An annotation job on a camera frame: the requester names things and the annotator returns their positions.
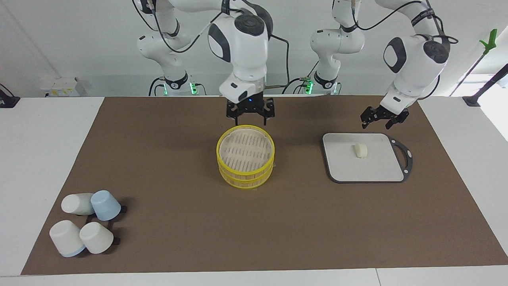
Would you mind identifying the brown table mat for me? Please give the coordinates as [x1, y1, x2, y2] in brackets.
[21, 95, 508, 276]

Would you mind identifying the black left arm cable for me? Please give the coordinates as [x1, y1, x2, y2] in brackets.
[349, 0, 460, 45]

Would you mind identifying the thin black pole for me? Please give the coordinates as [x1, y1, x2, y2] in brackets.
[449, 53, 486, 97]

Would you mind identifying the white plastic cup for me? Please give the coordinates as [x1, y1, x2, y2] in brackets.
[79, 222, 115, 255]

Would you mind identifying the black base cable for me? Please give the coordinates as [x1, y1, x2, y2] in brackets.
[282, 77, 309, 95]
[148, 77, 165, 97]

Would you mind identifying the white box with yellow labels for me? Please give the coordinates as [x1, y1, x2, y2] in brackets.
[39, 77, 86, 97]

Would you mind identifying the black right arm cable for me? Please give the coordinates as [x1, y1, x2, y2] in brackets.
[147, 0, 291, 90]

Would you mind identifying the light blue plastic cup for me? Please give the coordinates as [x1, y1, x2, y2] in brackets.
[90, 190, 122, 222]

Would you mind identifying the white cup with blue rim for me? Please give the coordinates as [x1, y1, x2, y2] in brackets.
[61, 193, 95, 216]
[49, 220, 86, 258]

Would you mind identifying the black clamp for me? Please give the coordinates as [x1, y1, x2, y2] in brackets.
[0, 83, 21, 109]

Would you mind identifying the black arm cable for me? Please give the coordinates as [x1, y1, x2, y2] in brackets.
[349, 0, 460, 45]
[147, 0, 291, 90]

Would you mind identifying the white mesh steamer liner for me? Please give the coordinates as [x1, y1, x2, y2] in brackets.
[219, 127, 273, 172]

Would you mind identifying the grey cutting board with handle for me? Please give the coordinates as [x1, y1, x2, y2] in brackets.
[321, 133, 414, 184]

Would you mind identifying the green clip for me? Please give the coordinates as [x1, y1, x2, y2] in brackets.
[479, 29, 498, 56]

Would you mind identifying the yellow slatted steamer basket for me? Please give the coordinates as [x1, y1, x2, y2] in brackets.
[218, 159, 275, 189]

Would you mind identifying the yellow steamer tier with liner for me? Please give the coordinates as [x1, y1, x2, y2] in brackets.
[216, 125, 275, 176]

